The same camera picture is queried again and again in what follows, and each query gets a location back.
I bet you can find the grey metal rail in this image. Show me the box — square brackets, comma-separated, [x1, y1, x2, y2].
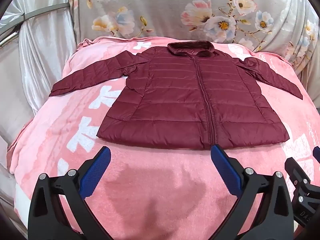
[0, 2, 71, 48]

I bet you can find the grey floral bed sheet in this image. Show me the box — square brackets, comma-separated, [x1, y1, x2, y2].
[71, 0, 320, 77]

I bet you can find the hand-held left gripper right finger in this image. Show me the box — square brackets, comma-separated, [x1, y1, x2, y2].
[210, 144, 294, 240]

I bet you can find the white satin cloth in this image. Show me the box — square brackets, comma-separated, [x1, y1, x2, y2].
[0, 0, 78, 230]

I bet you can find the pink blanket with white bows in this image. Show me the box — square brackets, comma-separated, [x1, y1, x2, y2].
[6, 36, 320, 240]

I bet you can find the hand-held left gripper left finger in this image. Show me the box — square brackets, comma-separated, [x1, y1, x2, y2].
[28, 146, 112, 240]

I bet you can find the maroon quilted puffer jacket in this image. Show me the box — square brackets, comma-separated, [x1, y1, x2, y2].
[49, 42, 303, 150]

